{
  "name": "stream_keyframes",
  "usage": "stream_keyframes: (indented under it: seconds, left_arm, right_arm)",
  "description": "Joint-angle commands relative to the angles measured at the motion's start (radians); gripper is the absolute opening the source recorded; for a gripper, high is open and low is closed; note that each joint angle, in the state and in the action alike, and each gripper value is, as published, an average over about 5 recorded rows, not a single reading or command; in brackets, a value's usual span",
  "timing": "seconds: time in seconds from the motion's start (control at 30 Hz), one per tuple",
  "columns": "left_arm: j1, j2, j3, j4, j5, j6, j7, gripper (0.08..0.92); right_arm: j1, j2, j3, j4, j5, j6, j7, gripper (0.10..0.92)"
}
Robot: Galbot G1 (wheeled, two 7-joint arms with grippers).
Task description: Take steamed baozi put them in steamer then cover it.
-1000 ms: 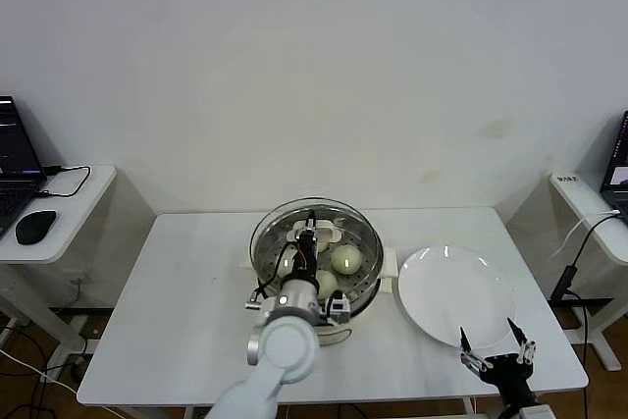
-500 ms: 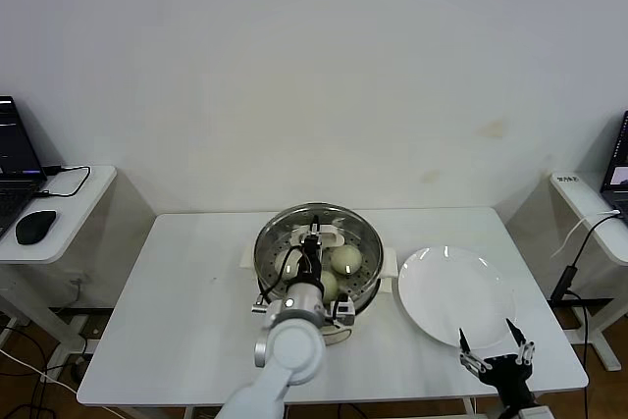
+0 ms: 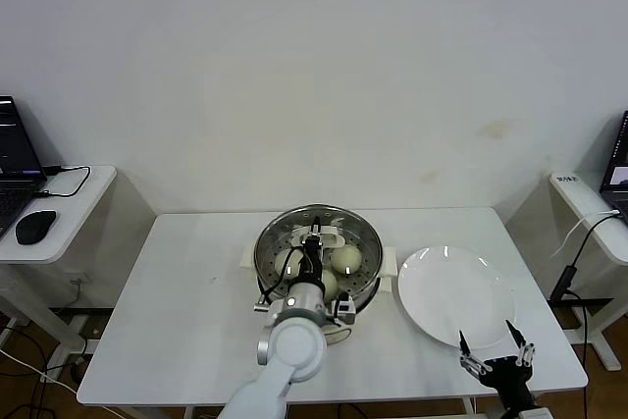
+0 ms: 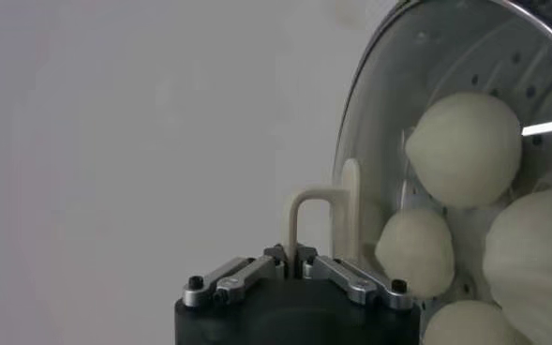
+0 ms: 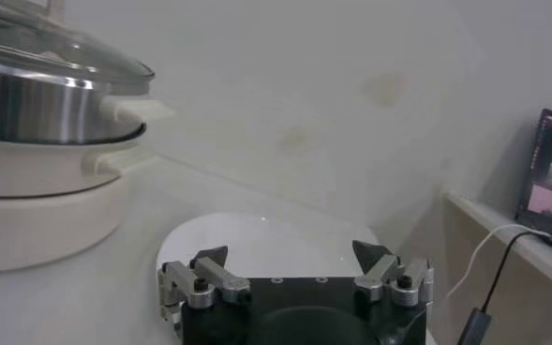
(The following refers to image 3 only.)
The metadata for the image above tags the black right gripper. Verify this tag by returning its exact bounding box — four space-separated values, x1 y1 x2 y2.
457 319 537 409

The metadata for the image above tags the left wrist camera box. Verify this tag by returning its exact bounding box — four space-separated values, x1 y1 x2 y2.
335 293 357 327

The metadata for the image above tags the steel steamer basket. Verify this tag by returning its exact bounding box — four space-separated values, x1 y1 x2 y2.
253 203 385 315

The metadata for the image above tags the white round plate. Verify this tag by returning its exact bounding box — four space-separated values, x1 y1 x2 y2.
396 245 518 347

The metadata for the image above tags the round glass pot lid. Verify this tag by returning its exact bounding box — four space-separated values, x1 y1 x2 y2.
254 205 385 305

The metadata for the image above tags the black laptop with mouse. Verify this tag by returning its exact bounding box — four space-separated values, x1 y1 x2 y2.
0 94 49 238

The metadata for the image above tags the black floor cable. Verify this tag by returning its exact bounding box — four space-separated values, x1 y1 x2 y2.
0 325 79 419

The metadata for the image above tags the white floor cable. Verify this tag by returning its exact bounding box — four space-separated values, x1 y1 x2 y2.
0 347 82 395

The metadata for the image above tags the white steamed baozi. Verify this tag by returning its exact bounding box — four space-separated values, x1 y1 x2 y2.
318 269 340 298
331 245 364 273
274 249 303 276

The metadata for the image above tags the white laptop cable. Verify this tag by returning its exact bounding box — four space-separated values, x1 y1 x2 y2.
549 210 620 259

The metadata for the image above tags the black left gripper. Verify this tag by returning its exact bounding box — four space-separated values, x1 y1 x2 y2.
298 215 327 287

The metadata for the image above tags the black computer mouse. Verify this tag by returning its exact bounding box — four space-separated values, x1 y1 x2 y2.
14 209 58 245

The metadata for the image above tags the black looped laptop cable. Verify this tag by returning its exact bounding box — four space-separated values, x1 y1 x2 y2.
32 164 93 199

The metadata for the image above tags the white side table with label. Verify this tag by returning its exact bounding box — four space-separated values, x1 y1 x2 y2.
548 171 628 374

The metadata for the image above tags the black cable with adapter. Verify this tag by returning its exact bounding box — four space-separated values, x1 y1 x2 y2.
549 212 620 419

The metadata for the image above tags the white electric cooker base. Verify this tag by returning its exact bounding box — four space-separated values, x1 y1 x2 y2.
238 246 398 347

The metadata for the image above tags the black laptop without mouse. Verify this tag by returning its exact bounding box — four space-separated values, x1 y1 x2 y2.
599 110 628 222

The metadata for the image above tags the white side table with mouse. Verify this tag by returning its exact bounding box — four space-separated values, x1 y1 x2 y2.
0 165 119 356

